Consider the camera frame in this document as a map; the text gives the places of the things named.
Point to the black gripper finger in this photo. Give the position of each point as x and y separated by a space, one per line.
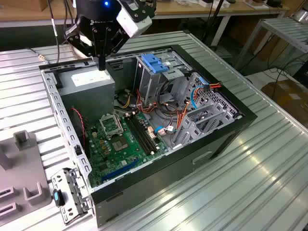
108 41
97 41

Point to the grey metal disk bay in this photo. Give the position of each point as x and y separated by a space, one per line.
192 127

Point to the blue plastic drive latch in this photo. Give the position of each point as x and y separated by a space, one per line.
151 62

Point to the grey optical drive cage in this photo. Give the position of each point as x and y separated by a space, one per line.
149 81

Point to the grey power supply unit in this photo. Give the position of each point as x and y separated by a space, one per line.
86 101

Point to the wooden desk white legs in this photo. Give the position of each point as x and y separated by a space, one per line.
24 12

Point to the CPU socket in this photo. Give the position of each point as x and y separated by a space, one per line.
111 125

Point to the black RAM slot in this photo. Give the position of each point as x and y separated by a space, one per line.
138 134
145 132

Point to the brown square chipset chip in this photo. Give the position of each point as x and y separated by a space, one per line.
119 144

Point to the green motherboard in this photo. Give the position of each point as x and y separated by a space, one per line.
120 156

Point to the blue expansion slot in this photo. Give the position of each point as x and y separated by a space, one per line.
120 169

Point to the grey parts rack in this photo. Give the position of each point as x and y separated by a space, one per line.
24 168

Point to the black PC case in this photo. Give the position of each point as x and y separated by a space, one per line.
168 180

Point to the metal slat side table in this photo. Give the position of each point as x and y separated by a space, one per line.
284 31

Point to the large brown cardboard box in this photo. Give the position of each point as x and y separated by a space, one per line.
288 96

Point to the silver metal cylinder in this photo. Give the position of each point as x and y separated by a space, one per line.
300 16

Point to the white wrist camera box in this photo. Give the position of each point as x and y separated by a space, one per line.
133 24

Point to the black camera bracket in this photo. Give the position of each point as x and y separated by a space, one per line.
147 9

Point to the metal expansion slot bracket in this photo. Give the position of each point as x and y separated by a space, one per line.
72 190

